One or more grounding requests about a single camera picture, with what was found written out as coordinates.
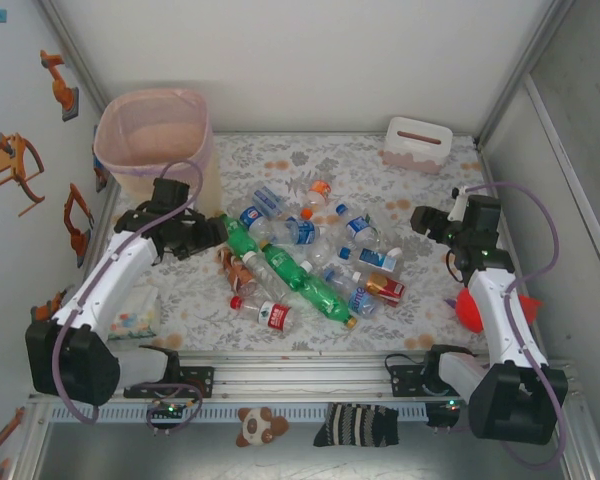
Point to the crushed bottle brown label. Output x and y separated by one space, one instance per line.
235 272

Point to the clear bottle striped label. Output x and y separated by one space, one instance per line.
267 197

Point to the clear bottle white cap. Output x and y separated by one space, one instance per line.
260 277

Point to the blue-capped bottle white-blue label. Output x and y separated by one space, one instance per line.
372 258

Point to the blue-capped bottle blue label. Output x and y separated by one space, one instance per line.
356 224

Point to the clear bottle red label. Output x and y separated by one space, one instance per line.
275 315

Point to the large clear bottle blue label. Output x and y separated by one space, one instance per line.
361 300

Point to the clear bottle orange label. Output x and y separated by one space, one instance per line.
320 190

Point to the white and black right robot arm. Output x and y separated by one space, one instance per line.
500 320

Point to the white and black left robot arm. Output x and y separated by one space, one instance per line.
110 270

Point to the beige ribbed waste bin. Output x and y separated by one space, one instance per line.
210 190

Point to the pink bin liner bag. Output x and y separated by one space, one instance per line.
150 135

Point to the green plastic soda bottle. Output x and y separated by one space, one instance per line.
240 240

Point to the clear bottle round logo label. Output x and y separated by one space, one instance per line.
251 216

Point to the red plastic object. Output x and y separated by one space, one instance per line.
472 312

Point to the white tissue box pink base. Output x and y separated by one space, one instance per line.
415 145

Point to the bag of colourful candies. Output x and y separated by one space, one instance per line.
135 315

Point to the brown and white panda plush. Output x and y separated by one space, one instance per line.
255 427

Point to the black and white striped sock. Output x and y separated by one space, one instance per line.
355 425

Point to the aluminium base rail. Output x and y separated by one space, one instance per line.
305 380

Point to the aluminium corner post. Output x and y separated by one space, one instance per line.
75 55
525 75

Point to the orange gripper wall sticker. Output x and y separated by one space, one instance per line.
10 160

